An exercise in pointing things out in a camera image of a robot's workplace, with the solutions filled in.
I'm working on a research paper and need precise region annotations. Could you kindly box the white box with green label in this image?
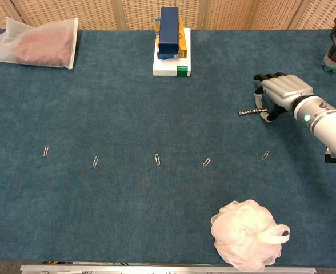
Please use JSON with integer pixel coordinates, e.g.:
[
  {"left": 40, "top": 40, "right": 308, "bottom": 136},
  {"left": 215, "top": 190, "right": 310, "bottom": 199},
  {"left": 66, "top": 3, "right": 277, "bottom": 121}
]
[{"left": 152, "top": 27, "right": 192, "bottom": 78}]

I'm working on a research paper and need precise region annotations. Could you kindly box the blue felt table cloth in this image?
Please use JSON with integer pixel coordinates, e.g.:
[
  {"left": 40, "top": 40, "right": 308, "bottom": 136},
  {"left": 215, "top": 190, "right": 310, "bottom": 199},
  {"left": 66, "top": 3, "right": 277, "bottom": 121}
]
[{"left": 0, "top": 27, "right": 336, "bottom": 265}]

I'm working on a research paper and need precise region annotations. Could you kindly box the wicker folding screen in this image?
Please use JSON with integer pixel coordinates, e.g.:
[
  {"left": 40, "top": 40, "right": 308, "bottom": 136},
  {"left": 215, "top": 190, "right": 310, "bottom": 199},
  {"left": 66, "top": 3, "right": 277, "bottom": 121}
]
[{"left": 0, "top": 0, "right": 336, "bottom": 31}]

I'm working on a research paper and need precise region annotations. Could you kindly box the yellow orange box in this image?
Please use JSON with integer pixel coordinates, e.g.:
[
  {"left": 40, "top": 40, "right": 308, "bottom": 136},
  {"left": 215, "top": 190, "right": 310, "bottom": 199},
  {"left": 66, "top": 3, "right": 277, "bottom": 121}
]
[{"left": 173, "top": 18, "right": 188, "bottom": 59}]

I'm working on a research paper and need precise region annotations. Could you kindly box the pink mesh bath pouf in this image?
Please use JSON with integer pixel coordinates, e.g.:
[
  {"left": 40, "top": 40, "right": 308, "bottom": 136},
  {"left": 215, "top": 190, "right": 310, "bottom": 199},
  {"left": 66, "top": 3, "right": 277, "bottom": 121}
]
[{"left": 210, "top": 199, "right": 291, "bottom": 272}]

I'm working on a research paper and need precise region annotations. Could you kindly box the frosted bag with red cloth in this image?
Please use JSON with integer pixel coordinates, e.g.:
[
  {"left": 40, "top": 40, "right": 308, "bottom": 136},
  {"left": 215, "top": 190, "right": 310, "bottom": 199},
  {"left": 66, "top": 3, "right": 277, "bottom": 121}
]
[{"left": 0, "top": 16, "right": 79, "bottom": 70}]

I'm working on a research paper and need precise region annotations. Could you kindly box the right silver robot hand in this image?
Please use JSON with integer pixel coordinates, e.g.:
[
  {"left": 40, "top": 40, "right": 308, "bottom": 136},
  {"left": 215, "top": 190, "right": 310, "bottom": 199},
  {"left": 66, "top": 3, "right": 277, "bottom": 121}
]
[{"left": 253, "top": 72, "right": 314, "bottom": 122}]

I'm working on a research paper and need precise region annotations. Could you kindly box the silver bead chain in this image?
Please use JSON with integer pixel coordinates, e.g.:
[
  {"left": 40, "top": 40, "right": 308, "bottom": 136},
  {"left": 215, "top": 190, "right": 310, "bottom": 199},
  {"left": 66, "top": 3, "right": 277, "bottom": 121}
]
[{"left": 237, "top": 108, "right": 269, "bottom": 116}]

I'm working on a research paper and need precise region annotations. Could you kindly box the green plastic bottle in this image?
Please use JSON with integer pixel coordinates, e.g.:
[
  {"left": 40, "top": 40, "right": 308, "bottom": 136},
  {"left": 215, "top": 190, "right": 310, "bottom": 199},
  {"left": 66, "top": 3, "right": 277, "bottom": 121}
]
[{"left": 321, "top": 54, "right": 336, "bottom": 74}]

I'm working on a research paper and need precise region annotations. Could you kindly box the dark blue long box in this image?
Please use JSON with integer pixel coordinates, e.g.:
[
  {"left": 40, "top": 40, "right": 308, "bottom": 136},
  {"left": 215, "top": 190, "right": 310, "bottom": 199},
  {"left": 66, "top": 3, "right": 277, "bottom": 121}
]
[{"left": 158, "top": 6, "right": 181, "bottom": 55}]

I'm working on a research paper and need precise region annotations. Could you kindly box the aluminium profile rail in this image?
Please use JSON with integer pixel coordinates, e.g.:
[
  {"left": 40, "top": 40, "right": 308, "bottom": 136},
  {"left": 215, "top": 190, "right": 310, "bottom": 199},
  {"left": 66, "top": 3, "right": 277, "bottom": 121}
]
[{"left": 19, "top": 264, "right": 317, "bottom": 274}]

